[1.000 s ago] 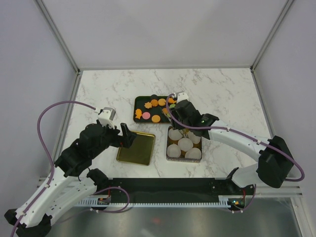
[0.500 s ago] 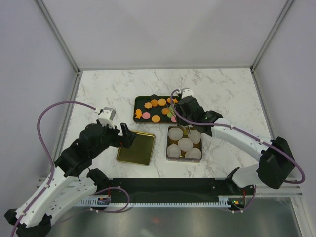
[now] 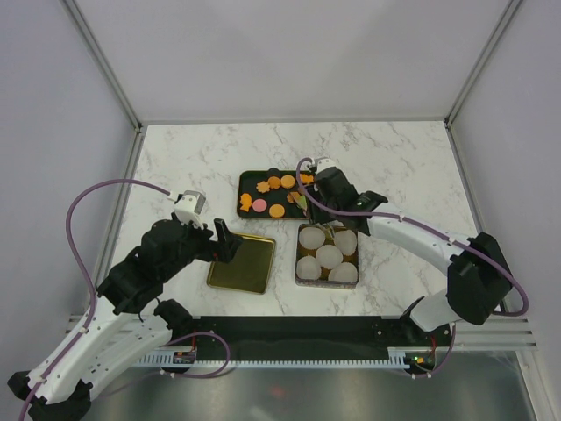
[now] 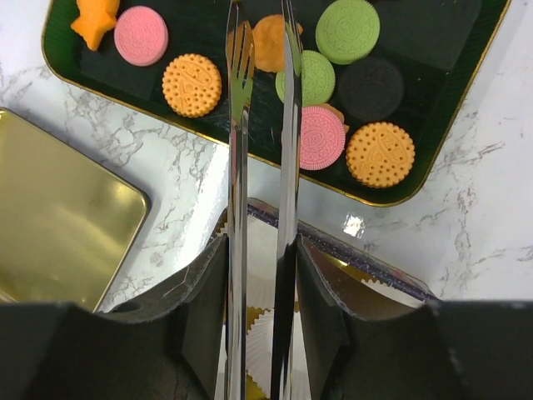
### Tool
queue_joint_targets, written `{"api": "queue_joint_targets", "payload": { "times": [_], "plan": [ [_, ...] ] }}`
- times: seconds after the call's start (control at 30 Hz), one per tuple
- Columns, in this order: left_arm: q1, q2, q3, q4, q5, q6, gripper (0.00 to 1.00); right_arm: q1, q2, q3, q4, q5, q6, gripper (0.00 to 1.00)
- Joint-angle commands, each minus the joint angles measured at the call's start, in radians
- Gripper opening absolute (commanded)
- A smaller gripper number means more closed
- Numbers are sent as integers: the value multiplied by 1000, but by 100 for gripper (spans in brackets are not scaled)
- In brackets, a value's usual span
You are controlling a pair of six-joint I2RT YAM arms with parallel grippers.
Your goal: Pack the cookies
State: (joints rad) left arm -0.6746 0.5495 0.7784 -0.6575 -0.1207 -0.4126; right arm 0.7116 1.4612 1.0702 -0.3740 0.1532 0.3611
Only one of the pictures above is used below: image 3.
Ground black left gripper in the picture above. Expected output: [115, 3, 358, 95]
[161, 213, 243, 282]

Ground tan sandwich cookie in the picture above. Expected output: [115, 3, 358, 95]
[269, 204, 286, 218]
[280, 175, 295, 189]

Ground pink cookie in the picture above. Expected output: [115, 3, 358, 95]
[252, 198, 267, 213]

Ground metal serving tongs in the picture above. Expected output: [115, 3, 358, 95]
[318, 223, 344, 240]

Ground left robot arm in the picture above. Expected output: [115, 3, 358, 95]
[8, 218, 243, 420]

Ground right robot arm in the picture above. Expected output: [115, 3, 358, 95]
[305, 160, 515, 346]

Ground orange fish cookie upper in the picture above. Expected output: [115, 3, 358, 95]
[297, 174, 314, 185]

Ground orange fish cookie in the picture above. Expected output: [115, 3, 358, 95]
[239, 193, 252, 212]
[297, 174, 314, 185]

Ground gold tin lid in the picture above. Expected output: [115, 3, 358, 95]
[206, 233, 276, 295]

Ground orange fish cookie left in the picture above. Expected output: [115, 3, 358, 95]
[239, 193, 252, 212]

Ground white paper cup top-right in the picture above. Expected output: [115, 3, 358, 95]
[333, 230, 358, 256]

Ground white paper cup top-left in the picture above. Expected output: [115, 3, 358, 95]
[298, 226, 326, 250]

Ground chocolate chip cookie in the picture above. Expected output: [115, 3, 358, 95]
[267, 176, 281, 189]

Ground dark green serving tray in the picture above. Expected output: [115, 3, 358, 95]
[237, 169, 323, 220]

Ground orange flower cookie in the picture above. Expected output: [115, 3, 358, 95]
[256, 182, 270, 194]

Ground white paper cup centre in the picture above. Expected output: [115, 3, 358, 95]
[316, 245, 344, 270]

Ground gold cookie tin box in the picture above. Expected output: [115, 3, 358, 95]
[295, 225, 359, 289]

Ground white paper cup bottom-left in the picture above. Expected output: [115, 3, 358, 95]
[295, 255, 322, 281]

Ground white paper cup bottom-right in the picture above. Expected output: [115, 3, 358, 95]
[328, 262, 359, 283]

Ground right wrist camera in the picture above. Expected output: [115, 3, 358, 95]
[307, 157, 337, 175]

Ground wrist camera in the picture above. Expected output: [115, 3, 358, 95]
[174, 190, 206, 224]
[307, 157, 337, 175]

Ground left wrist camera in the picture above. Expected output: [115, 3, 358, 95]
[174, 190, 206, 224]

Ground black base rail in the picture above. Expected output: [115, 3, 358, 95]
[189, 316, 451, 363]

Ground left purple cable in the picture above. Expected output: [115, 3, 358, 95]
[19, 180, 232, 421]

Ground aluminium frame post right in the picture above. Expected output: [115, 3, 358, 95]
[444, 0, 525, 130]

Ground aluminium frame post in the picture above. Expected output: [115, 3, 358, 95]
[60, 0, 143, 133]
[444, 0, 525, 130]

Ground aluminium frame post left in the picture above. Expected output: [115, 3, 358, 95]
[60, 0, 143, 133]

